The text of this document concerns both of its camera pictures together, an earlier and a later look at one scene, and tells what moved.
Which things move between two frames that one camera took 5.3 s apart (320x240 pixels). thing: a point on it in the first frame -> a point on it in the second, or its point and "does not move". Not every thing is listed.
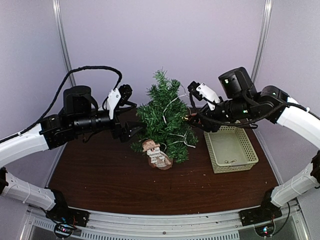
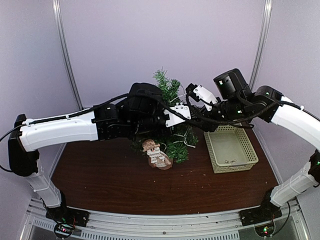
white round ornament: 157,159 does not move
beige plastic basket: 230,149 does not move
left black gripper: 124,134 -> 167,132
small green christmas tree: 161,119 does not move
